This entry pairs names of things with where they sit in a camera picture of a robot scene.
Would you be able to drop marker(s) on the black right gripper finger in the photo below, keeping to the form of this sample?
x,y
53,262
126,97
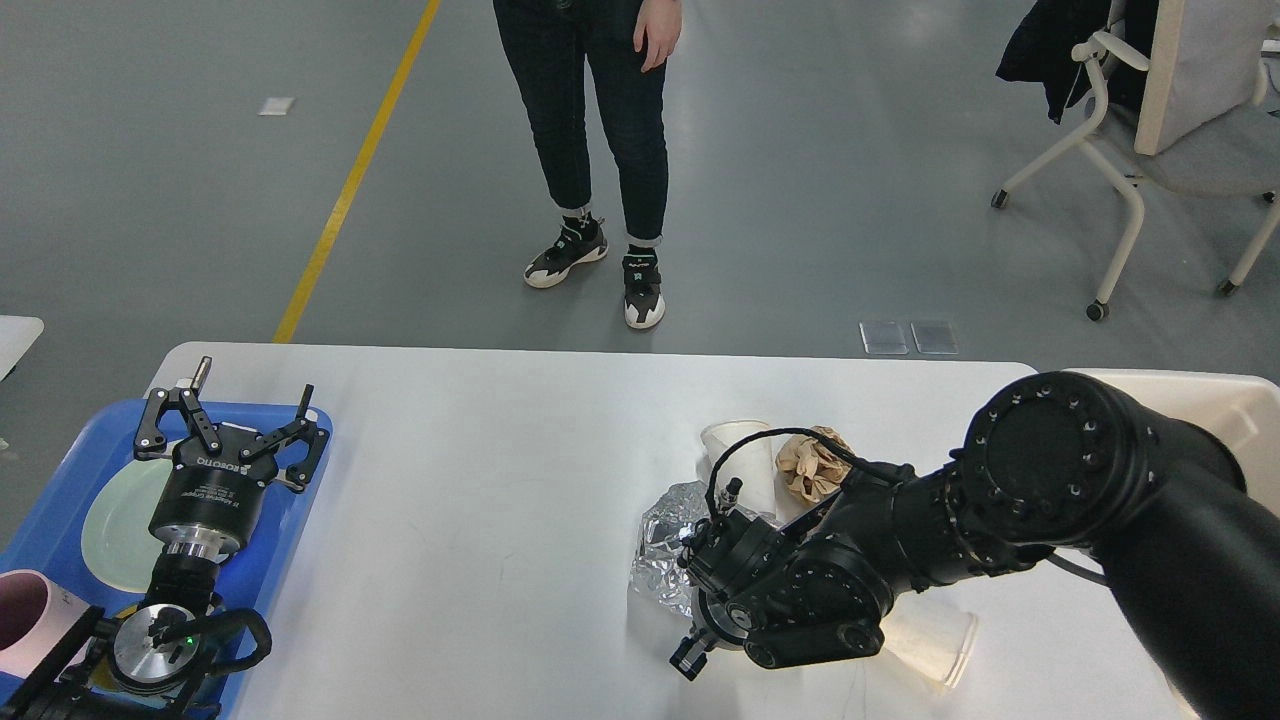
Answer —
x,y
691,653

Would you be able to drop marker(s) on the white office chair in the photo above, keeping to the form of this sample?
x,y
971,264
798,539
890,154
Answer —
x,y
1177,90

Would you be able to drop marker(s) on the aluminium foil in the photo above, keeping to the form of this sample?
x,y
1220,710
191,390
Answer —
x,y
663,528

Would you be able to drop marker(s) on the pink mug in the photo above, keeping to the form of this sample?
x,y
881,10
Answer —
x,y
35,614

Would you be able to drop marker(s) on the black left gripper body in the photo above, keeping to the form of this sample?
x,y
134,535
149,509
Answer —
x,y
211,502

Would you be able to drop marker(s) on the white side table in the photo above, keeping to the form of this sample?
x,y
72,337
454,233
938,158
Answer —
x,y
18,333

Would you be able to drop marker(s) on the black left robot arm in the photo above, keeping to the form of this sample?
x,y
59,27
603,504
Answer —
x,y
184,630

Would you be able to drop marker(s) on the beige plastic bin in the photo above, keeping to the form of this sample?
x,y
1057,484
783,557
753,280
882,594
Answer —
x,y
1241,410

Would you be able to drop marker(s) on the green plate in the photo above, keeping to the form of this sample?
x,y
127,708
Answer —
x,y
116,544

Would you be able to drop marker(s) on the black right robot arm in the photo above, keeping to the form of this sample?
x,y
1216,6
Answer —
x,y
1056,459

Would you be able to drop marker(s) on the crumpled brown paper ball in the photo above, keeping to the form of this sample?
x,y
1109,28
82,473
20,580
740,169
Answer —
x,y
810,470

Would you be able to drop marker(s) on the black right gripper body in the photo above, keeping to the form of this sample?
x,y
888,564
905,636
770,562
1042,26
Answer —
x,y
718,630

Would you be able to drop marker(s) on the white paper cup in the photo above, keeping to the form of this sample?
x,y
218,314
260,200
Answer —
x,y
753,464
932,638

